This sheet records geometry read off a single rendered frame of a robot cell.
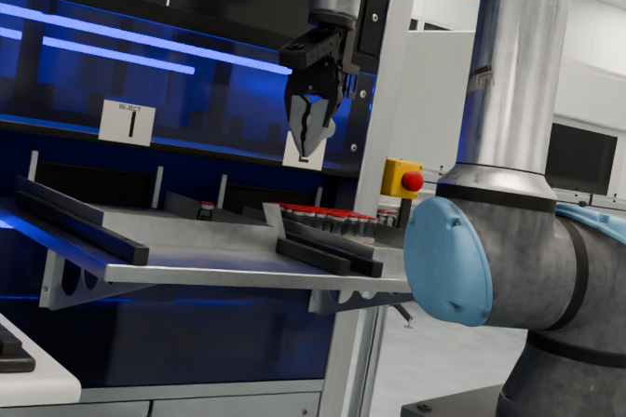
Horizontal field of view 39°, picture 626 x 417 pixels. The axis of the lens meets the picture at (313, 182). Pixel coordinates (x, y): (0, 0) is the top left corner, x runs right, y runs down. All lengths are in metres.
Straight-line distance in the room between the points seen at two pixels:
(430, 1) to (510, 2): 7.19
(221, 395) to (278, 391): 0.12
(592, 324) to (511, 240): 0.14
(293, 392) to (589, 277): 0.89
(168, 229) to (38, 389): 0.39
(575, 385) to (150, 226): 0.54
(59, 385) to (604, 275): 0.51
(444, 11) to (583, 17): 1.99
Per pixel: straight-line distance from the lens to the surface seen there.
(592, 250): 0.89
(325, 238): 1.27
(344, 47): 1.34
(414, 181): 1.67
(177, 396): 1.52
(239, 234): 1.19
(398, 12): 1.66
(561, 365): 0.92
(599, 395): 0.93
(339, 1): 1.30
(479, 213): 0.82
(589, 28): 9.73
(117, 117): 1.37
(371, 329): 1.94
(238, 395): 1.59
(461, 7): 8.31
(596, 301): 0.89
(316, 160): 1.56
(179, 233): 1.14
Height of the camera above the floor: 1.05
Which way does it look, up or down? 3 degrees down
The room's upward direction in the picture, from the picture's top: 10 degrees clockwise
